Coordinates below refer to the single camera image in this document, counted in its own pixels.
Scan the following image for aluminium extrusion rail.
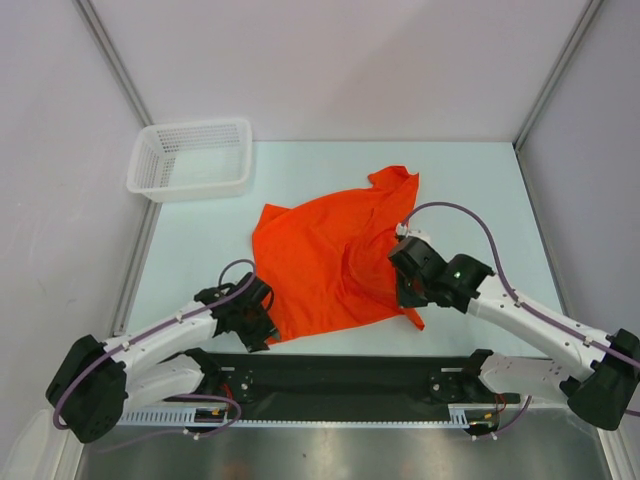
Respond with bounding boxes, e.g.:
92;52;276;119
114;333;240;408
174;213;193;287
119;366;619;410

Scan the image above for right aluminium corner post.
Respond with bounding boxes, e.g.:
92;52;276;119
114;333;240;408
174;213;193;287
512;0;606;154

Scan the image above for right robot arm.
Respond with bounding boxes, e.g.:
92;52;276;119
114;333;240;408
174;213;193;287
388;234;639;431

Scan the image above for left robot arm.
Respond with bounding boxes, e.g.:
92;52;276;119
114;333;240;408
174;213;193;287
45;273;278;444

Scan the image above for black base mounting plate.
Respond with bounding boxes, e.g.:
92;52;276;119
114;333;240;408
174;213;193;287
187;348;521;423

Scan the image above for aluminium corner post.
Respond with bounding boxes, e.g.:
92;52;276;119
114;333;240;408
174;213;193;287
512;0;606;154
72;0;153;127

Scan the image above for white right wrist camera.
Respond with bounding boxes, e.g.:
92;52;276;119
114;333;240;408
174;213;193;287
395;223;431;243

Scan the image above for orange t shirt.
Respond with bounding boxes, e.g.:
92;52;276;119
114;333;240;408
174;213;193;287
252;166;425;342

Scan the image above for left aluminium corner post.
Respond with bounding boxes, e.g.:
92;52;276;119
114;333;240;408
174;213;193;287
72;0;153;127

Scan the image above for slotted grey cable duct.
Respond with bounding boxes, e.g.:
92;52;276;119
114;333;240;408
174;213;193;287
117;406;480;429

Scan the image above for white plastic mesh basket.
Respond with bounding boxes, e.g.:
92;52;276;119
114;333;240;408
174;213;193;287
126;118;253;203

